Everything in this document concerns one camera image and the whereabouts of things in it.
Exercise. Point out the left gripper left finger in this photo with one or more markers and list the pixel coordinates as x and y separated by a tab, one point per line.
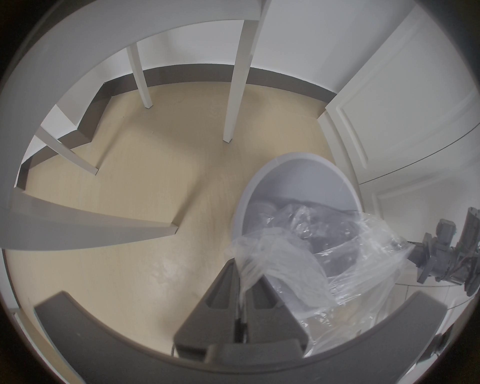
213	311

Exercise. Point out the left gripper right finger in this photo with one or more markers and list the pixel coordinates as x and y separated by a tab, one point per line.
273	322

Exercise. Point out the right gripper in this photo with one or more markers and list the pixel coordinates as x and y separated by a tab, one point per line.
438	262

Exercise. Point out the clear plastic bag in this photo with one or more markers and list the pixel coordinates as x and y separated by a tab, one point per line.
285	262

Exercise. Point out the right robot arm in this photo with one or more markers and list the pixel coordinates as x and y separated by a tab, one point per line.
470	232

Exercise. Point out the white trash bin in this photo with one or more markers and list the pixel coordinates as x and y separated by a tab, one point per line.
300	176

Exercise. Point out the white wardrobe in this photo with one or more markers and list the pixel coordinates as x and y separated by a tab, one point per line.
405	93

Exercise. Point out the white chair with grey cushions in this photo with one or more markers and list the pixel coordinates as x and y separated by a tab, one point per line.
240	75

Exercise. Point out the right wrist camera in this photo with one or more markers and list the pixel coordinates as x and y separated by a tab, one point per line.
445	228

